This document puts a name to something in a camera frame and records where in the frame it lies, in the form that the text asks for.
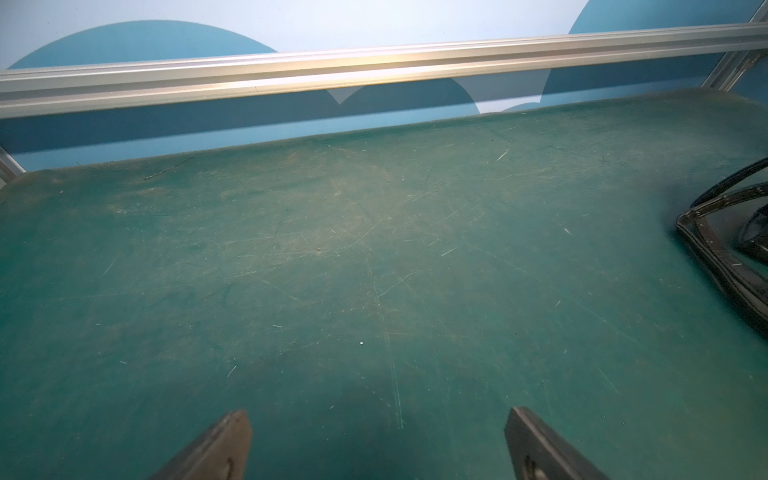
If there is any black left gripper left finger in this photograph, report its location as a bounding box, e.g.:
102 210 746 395
149 410 252 480

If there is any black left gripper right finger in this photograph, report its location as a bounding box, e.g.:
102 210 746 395
504 407 609 480

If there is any horizontal aluminium frame rail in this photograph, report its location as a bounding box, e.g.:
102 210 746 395
1 22 767 119

